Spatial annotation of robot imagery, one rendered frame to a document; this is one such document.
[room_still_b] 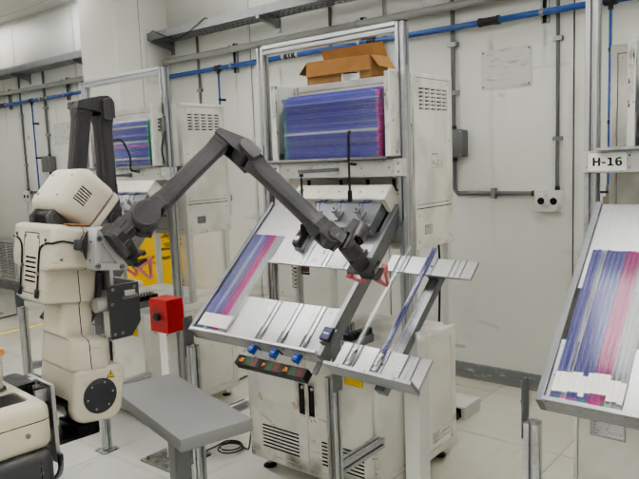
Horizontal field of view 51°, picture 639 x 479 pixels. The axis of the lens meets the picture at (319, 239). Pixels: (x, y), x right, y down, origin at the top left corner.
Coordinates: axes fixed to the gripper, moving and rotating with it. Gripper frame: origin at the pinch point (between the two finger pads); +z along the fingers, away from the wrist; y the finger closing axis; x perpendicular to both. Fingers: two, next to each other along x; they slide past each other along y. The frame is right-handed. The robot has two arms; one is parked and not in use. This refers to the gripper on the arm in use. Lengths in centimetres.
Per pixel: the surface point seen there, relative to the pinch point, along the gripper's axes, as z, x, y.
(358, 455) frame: 52, 42, 15
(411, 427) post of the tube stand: 37.6, 30.5, -10.4
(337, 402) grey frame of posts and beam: 27.2, 33.3, 14.1
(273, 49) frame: -39, -89, 84
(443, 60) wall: 55, -200, 91
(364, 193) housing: 6, -45, 34
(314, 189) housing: 5, -46, 62
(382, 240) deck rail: 14.7, -28.6, 20.8
